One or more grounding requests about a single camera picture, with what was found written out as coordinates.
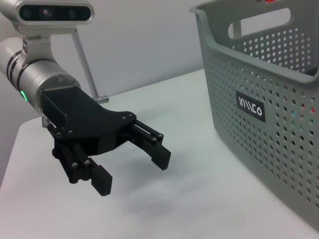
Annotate grey perforated storage bin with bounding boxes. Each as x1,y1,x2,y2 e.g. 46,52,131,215
188,0,319,206

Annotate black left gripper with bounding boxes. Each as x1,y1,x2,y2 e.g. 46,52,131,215
39,86,172,197

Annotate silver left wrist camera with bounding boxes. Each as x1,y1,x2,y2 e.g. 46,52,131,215
12,0,95,63

